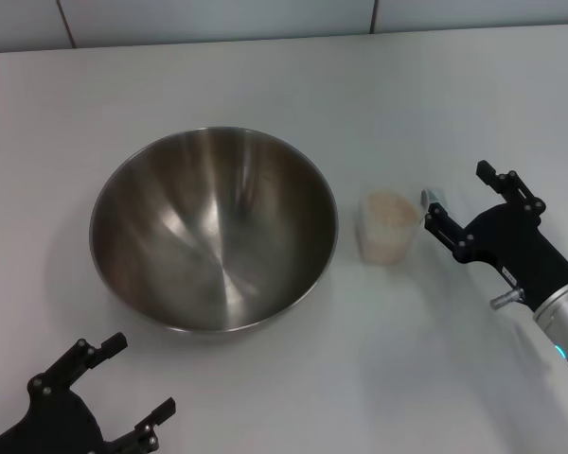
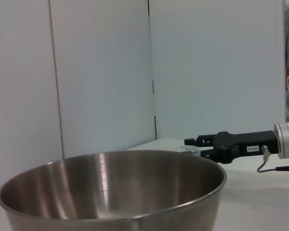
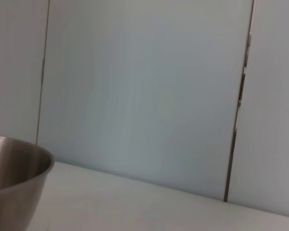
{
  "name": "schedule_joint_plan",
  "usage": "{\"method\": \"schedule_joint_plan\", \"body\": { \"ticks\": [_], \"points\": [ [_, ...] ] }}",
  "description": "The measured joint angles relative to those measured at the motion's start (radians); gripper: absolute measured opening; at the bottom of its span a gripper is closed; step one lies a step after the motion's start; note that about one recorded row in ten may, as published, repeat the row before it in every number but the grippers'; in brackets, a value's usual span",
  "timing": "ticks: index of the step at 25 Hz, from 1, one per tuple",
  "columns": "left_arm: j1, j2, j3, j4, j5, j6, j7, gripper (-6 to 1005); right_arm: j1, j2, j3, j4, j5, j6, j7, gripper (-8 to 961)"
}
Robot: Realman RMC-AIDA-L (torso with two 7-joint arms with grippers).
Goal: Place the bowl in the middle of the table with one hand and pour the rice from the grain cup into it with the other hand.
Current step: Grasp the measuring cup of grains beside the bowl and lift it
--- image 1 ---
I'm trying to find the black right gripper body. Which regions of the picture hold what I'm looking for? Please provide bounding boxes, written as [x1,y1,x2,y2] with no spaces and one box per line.
[453,202,568,313]

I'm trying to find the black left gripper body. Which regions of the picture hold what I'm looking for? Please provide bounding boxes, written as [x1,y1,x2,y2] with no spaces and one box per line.
[0,385,109,454]

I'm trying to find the white rice grains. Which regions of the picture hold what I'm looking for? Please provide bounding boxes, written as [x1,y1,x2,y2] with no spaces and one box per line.
[361,189,418,262]

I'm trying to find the clear plastic cup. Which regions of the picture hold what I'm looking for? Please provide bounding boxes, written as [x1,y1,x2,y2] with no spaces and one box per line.
[357,188,421,264]

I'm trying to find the large stainless steel bowl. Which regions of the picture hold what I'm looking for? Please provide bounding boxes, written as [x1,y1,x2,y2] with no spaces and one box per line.
[89,126,339,335]

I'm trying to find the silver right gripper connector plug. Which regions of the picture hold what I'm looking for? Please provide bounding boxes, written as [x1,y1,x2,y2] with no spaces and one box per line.
[489,288,524,311]

